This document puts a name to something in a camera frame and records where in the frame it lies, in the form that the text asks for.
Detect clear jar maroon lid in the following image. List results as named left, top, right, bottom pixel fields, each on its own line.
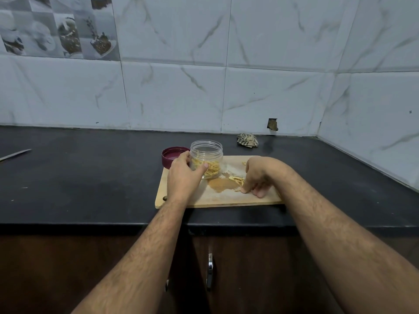
left=189, top=140, right=225, bottom=181

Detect brown wooden cabinet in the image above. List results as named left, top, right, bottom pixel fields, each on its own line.
left=0, top=227, right=419, bottom=314

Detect decorative picture tiles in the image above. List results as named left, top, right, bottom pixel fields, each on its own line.
left=0, top=0, right=120, bottom=61

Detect person's right hand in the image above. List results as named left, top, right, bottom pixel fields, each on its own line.
left=238, top=156, right=284, bottom=199

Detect person's right forearm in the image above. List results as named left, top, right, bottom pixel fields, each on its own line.
left=270, top=163, right=419, bottom=314

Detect black countertop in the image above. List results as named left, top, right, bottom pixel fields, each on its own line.
left=0, top=125, right=419, bottom=231

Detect wooden cutting board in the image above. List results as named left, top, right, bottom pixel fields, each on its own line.
left=155, top=155, right=284, bottom=209

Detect person's left hand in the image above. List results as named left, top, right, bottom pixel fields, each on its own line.
left=166, top=151, right=210, bottom=207

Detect person's left forearm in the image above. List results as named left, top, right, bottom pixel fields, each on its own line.
left=71, top=197, right=188, bottom=314

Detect pile of ginger strips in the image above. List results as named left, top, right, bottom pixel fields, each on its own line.
left=193, top=159, right=248, bottom=193

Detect crumpled patterned cloth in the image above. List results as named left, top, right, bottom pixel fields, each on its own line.
left=236, top=133, right=259, bottom=149

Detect flat grey object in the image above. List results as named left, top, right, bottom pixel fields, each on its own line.
left=0, top=148, right=32, bottom=163

